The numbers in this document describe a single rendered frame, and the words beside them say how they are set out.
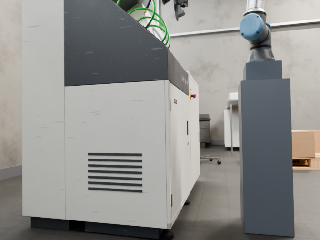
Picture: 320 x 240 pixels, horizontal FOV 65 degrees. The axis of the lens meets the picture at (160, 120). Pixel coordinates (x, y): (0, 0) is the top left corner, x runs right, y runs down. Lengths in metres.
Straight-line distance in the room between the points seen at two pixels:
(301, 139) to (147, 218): 2.63
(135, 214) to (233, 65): 6.66
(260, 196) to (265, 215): 0.10
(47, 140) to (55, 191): 0.28
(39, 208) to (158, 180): 0.71
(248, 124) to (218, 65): 6.31
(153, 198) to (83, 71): 0.75
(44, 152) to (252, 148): 1.13
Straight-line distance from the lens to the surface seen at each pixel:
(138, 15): 2.19
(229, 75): 7.61
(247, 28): 1.42
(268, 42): 1.55
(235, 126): 5.66
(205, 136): 6.39
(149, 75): 1.27
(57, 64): 1.53
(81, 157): 1.42
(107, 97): 1.34
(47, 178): 1.55
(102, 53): 1.40
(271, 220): 1.50
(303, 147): 3.60
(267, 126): 1.41
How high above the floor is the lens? 0.57
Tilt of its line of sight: 1 degrees up
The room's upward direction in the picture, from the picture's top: 1 degrees counter-clockwise
